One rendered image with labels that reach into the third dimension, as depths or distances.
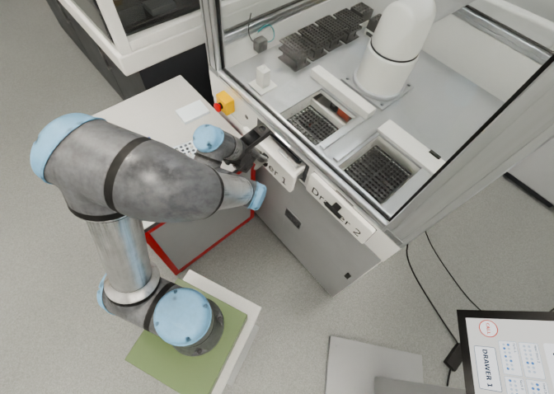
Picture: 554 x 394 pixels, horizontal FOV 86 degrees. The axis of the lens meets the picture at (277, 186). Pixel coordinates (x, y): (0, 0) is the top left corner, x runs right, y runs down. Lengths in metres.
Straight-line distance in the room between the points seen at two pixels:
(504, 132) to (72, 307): 2.01
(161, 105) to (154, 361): 1.05
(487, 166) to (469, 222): 1.80
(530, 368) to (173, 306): 0.81
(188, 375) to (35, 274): 1.44
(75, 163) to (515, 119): 0.67
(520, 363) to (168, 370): 0.86
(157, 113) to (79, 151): 1.05
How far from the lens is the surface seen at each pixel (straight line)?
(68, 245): 2.20
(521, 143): 0.66
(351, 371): 1.85
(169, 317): 0.75
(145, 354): 0.99
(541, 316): 0.99
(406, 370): 1.95
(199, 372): 0.96
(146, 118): 1.49
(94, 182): 0.45
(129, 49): 1.59
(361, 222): 1.03
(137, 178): 0.42
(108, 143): 0.45
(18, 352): 2.15
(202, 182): 0.45
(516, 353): 0.98
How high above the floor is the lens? 1.81
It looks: 60 degrees down
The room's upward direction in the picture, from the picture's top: 9 degrees clockwise
